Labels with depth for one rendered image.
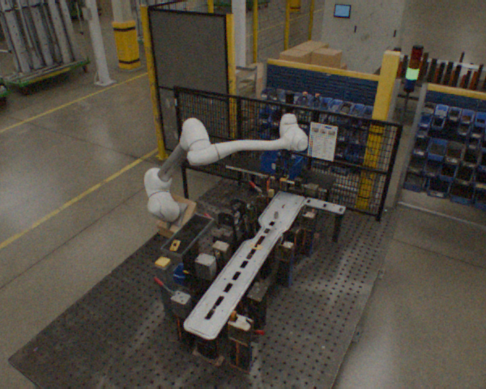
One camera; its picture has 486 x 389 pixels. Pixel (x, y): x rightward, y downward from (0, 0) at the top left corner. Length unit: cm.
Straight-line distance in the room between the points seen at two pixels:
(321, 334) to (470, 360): 147
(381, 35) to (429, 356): 663
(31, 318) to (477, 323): 374
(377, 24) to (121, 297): 737
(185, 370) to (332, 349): 82
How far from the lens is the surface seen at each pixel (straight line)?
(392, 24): 862
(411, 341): 344
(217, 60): 445
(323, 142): 304
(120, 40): 983
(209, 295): 215
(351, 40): 885
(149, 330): 244
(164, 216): 275
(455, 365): 344
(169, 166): 264
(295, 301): 253
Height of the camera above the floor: 261
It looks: 34 degrees down
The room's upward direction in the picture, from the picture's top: straight up
